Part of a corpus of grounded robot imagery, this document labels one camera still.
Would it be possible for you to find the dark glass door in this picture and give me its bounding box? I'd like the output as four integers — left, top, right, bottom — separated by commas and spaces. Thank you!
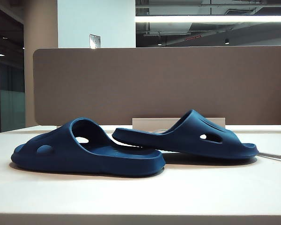
0, 4, 25, 135

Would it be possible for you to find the blue slipper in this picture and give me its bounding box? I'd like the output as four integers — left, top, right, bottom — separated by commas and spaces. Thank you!
10, 117, 166, 175
111, 109, 260, 166

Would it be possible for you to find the white cable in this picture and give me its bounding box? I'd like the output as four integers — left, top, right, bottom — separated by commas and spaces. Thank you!
257, 151, 281, 163

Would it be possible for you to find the metal wall plate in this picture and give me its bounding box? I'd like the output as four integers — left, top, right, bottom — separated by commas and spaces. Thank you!
89, 33, 101, 49

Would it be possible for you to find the long ceiling light strip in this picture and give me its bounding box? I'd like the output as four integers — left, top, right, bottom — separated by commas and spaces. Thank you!
135, 15, 281, 23

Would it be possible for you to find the brown desk partition panel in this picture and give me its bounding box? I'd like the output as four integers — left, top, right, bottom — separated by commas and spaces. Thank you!
32, 45, 281, 127

